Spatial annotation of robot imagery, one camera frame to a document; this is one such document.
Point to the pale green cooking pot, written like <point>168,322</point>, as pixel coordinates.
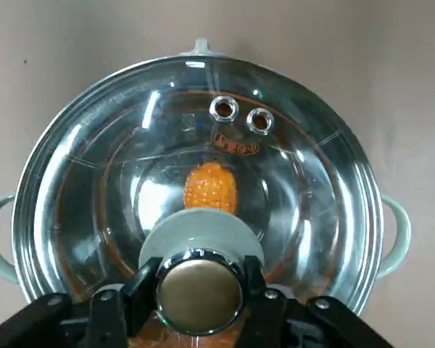
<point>403,232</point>

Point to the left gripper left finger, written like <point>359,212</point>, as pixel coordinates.
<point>58,322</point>

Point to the glass pot lid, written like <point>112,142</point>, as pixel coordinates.
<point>94,163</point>

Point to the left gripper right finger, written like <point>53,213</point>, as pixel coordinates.
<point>293,326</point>

